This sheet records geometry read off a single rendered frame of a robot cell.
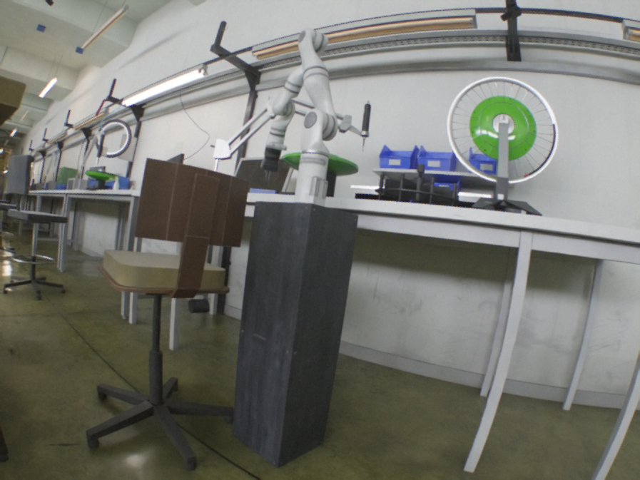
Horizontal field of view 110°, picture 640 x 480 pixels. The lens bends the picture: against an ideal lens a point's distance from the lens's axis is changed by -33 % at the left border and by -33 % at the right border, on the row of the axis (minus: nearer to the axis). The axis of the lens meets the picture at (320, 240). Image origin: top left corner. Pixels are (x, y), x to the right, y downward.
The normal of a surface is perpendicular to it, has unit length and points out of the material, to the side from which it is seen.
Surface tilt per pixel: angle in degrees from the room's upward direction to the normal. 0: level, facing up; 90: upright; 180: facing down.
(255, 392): 90
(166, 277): 90
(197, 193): 93
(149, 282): 90
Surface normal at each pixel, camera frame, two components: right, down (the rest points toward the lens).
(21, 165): -0.22, 0.07
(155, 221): 0.49, 0.07
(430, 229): -0.50, -0.07
